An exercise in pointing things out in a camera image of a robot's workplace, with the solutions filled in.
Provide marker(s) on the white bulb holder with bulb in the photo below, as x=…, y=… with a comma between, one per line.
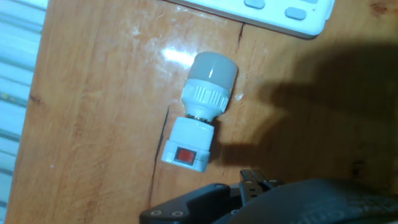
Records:
x=199, y=137

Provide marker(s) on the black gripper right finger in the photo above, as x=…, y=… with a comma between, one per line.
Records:
x=270, y=183

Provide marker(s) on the white power strip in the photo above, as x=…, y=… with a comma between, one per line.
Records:
x=280, y=25

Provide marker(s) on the brown wooden board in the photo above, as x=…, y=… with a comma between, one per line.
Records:
x=93, y=124

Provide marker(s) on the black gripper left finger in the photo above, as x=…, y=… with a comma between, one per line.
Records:
x=192, y=202

